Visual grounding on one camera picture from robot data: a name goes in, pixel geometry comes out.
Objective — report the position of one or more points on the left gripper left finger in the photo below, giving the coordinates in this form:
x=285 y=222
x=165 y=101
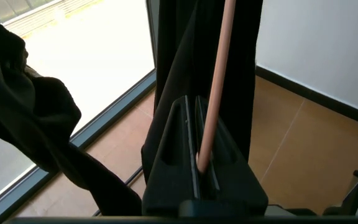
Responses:
x=166 y=189

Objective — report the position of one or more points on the window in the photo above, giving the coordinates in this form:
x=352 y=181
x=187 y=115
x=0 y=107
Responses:
x=113 y=113

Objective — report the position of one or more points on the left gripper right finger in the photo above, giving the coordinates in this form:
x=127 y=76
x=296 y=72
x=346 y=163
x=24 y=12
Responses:
x=241 y=189

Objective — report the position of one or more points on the black garment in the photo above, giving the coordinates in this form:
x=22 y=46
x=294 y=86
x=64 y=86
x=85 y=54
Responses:
x=26 y=109
x=179 y=46

